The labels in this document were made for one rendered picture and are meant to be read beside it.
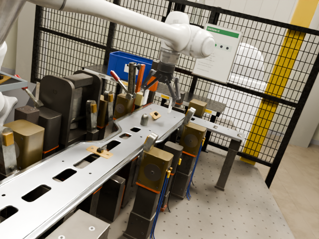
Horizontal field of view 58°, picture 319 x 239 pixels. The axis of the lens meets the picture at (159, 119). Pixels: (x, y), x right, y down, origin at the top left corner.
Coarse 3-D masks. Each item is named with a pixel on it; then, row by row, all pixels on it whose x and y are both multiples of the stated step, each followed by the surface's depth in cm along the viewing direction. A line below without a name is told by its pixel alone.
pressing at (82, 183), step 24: (120, 120) 122; (168, 120) 135; (72, 144) 94; (96, 144) 98; (120, 144) 102; (144, 144) 107; (48, 168) 79; (72, 168) 82; (96, 168) 85; (120, 168) 89; (0, 192) 67; (24, 192) 68; (48, 192) 70; (72, 192) 72; (24, 216) 62; (48, 216) 63
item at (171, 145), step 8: (168, 144) 114; (176, 144) 115; (176, 152) 111; (176, 160) 112; (176, 168) 115; (168, 184) 117; (160, 192) 119; (168, 192) 121; (168, 200) 120; (160, 208) 120; (168, 208) 121
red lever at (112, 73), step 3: (111, 72) 137; (114, 72) 138; (114, 75) 137; (117, 75) 138; (114, 78) 137; (117, 78) 137; (117, 81) 137; (120, 81) 137; (120, 84) 137; (123, 84) 137; (123, 87) 137; (126, 87) 138; (126, 90) 137; (132, 96) 137
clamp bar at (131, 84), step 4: (128, 64) 133; (132, 64) 131; (140, 64) 132; (132, 68) 131; (140, 68) 132; (132, 72) 132; (128, 76) 133; (132, 76) 133; (128, 80) 134; (132, 80) 133; (128, 84) 134; (132, 84) 137; (128, 88) 135; (132, 88) 137; (128, 92) 135; (132, 92) 138
